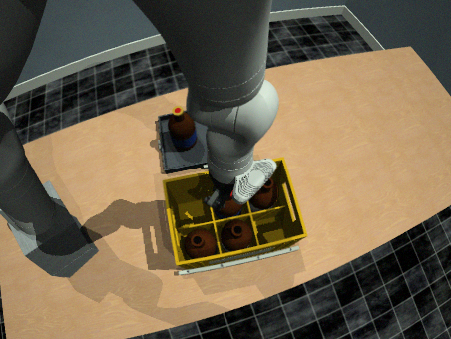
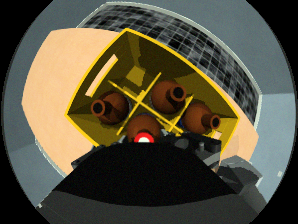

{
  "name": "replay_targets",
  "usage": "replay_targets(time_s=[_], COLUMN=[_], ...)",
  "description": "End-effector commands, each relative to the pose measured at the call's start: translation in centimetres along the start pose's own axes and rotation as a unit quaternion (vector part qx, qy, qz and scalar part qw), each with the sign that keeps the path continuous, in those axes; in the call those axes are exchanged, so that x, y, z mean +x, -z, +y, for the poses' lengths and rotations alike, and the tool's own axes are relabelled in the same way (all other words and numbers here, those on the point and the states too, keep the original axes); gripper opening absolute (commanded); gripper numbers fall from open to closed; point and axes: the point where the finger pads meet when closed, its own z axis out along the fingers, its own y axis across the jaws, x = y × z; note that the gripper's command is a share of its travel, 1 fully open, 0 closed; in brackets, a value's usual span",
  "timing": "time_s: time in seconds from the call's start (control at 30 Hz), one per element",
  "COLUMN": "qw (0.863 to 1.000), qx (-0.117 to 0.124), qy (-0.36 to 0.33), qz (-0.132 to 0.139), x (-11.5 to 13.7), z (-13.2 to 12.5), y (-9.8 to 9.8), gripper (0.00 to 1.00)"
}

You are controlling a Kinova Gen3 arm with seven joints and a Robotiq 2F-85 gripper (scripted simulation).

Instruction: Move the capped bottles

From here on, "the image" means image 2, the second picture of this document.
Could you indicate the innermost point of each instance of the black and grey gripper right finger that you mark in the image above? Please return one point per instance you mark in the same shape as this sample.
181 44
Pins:
206 148

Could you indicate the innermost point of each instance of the yellow divided crate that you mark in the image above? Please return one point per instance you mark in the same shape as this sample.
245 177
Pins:
139 60

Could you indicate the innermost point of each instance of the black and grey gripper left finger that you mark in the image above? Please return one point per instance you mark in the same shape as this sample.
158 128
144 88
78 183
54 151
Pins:
75 163

